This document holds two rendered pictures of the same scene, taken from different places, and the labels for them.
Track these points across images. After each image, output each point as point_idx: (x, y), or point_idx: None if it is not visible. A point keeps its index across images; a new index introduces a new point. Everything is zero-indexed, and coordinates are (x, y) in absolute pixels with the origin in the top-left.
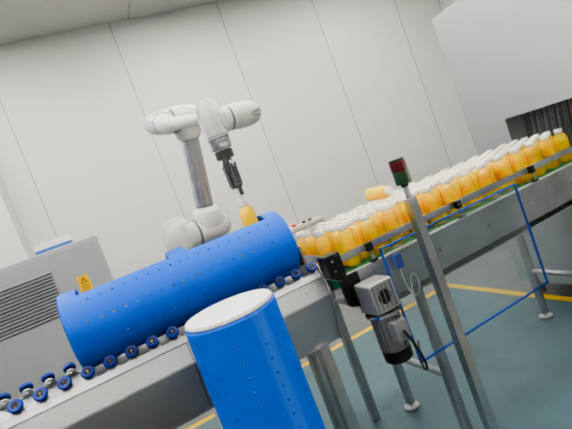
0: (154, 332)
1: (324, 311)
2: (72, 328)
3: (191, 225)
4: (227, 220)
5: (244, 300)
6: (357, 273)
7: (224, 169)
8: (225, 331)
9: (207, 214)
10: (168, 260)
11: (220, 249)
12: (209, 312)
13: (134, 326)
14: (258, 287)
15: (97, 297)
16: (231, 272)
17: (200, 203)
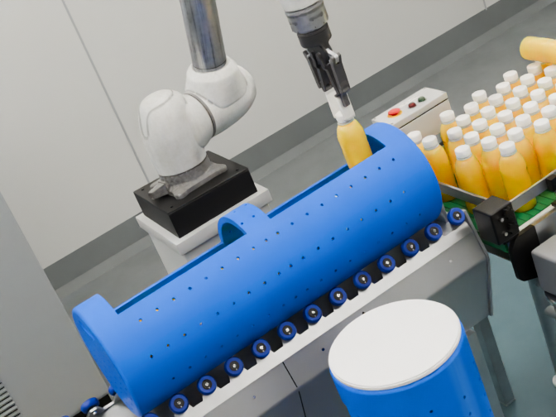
0: (235, 352)
1: (474, 283)
2: (131, 369)
3: (194, 107)
4: (252, 87)
5: (414, 327)
6: (534, 229)
7: (308, 56)
8: (415, 390)
9: (221, 84)
10: (247, 238)
11: (327, 213)
12: (361, 347)
13: (213, 352)
14: (378, 261)
15: (155, 316)
16: (346, 250)
17: (207, 64)
